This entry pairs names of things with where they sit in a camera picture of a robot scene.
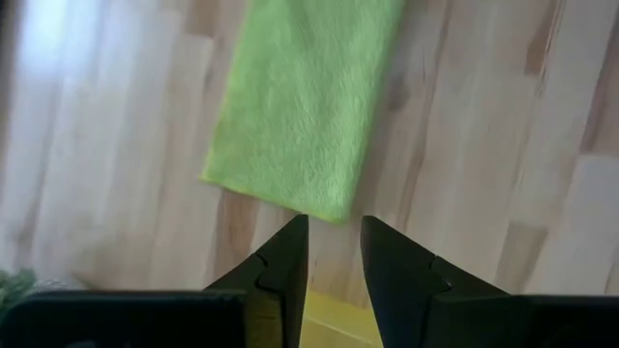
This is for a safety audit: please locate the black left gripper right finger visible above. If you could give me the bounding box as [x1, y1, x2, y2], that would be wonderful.
[359, 215, 619, 348]

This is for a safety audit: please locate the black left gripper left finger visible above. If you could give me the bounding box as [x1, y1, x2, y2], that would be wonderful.
[0, 214, 310, 348]

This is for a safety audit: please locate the yellow-green microfiber towel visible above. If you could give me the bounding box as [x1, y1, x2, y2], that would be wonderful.
[198, 0, 408, 225]

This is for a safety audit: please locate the yellow plastic basket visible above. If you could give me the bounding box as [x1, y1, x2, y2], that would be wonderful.
[298, 288, 386, 348]

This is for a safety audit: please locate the green spiky plant ball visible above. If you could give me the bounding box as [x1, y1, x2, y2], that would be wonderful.
[0, 267, 41, 315]

